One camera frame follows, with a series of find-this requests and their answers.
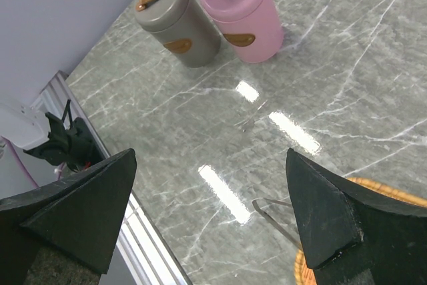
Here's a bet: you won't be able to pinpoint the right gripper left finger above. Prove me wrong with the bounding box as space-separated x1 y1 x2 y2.
1 148 137 284

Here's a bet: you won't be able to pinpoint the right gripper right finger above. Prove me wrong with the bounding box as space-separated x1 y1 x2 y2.
286 149 426 284

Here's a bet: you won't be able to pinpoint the pink cylindrical container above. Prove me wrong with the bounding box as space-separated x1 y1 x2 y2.
213 0 284 63

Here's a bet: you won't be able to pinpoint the metal tongs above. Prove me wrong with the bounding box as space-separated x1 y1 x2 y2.
252 198 302 250

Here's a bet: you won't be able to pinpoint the grey round lid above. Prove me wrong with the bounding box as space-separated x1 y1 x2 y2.
133 0 189 32

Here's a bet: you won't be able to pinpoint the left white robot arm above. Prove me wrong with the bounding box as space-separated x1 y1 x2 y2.
1 97 103 171

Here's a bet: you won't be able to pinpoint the woven bamboo tray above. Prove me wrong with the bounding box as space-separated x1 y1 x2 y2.
294 177 426 285

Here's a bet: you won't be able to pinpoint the grey cylindrical container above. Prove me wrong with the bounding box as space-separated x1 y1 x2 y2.
147 0 220 68

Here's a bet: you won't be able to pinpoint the aluminium mounting rail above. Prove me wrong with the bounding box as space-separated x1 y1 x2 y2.
32 71 192 284

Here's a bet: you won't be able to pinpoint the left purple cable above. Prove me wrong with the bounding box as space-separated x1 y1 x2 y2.
8 141 39 189

